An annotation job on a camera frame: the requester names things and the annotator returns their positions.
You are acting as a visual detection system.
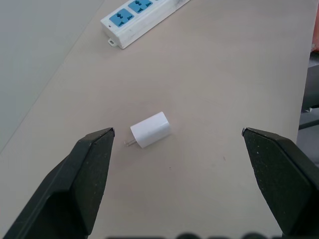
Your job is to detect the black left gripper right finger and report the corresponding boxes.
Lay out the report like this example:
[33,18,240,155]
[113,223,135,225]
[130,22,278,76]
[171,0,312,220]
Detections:
[241,127,319,239]

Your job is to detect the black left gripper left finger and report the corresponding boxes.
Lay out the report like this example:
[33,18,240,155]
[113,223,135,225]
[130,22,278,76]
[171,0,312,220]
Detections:
[0,127,116,239]

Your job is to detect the white plug adapter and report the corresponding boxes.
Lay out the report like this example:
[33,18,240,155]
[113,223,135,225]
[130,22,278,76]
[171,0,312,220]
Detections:
[124,111,172,150]

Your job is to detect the orange object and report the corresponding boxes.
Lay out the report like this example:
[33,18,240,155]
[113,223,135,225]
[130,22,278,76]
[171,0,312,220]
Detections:
[312,0,319,53]

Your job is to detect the dark grey furniture frame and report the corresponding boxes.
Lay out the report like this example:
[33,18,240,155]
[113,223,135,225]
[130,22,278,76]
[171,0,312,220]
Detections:
[298,51,319,130]

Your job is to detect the white power strip blue sockets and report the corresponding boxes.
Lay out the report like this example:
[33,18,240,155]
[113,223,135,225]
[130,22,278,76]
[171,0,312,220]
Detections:
[100,0,192,50]

